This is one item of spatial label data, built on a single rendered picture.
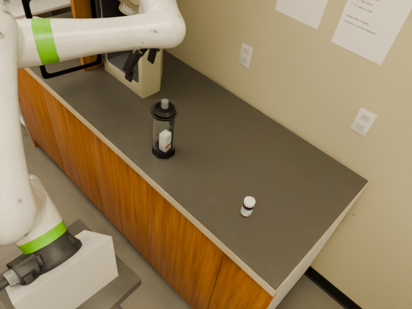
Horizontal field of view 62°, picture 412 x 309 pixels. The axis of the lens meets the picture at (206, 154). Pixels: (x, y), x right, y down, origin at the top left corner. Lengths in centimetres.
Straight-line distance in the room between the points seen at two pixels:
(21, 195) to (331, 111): 124
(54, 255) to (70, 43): 55
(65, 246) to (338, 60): 118
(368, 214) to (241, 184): 67
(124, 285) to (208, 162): 60
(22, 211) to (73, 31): 47
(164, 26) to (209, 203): 67
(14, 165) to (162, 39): 51
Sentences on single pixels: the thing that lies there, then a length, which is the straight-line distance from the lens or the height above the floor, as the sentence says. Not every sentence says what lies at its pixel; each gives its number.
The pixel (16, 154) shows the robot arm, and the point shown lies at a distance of 84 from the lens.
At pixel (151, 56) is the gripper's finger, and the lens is 144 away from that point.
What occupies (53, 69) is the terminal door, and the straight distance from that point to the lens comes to 185.
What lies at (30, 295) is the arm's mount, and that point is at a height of 117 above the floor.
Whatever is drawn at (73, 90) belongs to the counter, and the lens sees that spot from 185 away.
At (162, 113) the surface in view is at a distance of 131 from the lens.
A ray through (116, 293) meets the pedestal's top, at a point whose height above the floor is 94.
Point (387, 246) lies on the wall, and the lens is 190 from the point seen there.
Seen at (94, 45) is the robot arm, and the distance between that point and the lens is 101.
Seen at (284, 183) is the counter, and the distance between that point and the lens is 148.
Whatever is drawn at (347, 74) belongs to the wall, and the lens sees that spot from 151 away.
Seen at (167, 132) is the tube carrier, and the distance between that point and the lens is 136.
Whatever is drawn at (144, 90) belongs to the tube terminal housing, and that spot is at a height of 99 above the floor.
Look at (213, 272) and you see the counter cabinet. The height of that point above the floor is 64.
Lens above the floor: 201
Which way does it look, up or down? 46 degrees down
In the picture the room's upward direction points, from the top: 9 degrees clockwise
